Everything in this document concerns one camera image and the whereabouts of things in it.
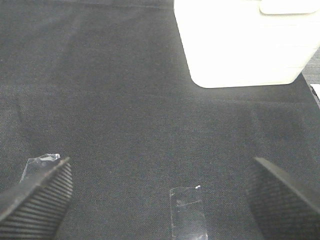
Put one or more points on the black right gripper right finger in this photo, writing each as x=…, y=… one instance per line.
x=283, y=207

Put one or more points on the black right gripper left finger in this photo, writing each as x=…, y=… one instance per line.
x=35, y=208

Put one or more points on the clear tape strip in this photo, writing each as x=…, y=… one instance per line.
x=187, y=216
x=37, y=164

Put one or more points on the black tablecloth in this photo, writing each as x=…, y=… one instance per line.
x=106, y=83

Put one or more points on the white plastic storage box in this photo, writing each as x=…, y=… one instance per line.
x=239, y=43

